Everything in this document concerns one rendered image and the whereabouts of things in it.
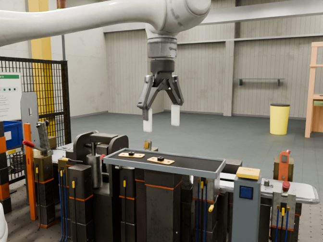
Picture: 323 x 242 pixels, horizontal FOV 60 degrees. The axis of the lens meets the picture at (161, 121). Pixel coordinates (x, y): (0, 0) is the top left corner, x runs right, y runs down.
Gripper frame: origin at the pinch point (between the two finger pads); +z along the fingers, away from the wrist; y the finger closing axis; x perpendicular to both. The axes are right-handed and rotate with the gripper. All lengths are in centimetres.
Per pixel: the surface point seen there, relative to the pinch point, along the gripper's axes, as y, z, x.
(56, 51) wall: 424, -98, 790
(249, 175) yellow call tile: 4.4, 11.6, -27.1
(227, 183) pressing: 32.1, 27.2, -7.4
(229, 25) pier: 884, -198, 421
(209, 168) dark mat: 2.1, 11.3, -16.2
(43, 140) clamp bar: -4, 15, 71
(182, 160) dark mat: 3.6, 11.2, -5.3
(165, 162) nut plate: -2.3, 10.9, -3.0
